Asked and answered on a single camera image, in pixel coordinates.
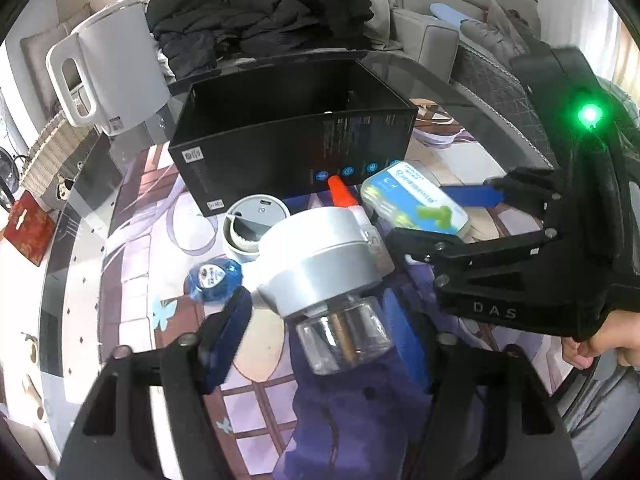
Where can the wicker basket with dog patch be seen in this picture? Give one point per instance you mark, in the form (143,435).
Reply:
(57,152)

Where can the grey padded jacket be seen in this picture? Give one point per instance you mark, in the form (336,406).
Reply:
(492,35)

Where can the person's right hand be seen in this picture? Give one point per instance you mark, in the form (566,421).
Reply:
(597,342)

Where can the black cardboard box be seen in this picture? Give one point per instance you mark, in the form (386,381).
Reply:
(280,130)

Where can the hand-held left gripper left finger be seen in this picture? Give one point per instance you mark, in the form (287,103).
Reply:
(227,340)

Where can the blue pillow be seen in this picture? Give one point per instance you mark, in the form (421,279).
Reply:
(452,14)

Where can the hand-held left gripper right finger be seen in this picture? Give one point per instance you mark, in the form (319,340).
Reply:
(452,377)

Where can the grey sofa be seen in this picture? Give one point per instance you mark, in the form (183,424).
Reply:
(430,45)

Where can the white round container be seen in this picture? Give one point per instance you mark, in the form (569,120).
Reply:
(250,225)

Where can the red gift bag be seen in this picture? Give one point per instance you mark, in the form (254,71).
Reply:
(27,227)

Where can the white electric kettle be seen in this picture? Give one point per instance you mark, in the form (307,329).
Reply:
(125,60)

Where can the person's grey clothing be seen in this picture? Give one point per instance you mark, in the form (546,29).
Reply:
(600,425)

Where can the pile of black clothes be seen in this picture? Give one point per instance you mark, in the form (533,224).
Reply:
(260,15)

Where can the clear jar with silver cap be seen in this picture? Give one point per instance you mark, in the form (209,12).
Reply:
(320,270)

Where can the blue foil wrapped item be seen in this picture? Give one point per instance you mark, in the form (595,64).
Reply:
(215,280)

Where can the teal floss pick box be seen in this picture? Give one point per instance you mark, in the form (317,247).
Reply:
(405,195)

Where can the white glue bottle orange tip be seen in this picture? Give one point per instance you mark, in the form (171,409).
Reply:
(339,192)

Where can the grey cushion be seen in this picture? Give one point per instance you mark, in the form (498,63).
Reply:
(45,60)

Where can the printed cartoon table mat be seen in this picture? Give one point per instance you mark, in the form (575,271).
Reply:
(280,410)

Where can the grey quilted sofa cover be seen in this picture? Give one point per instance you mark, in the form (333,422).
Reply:
(500,95)

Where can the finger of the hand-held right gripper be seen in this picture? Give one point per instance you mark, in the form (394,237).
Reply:
(472,196)
(425,246)

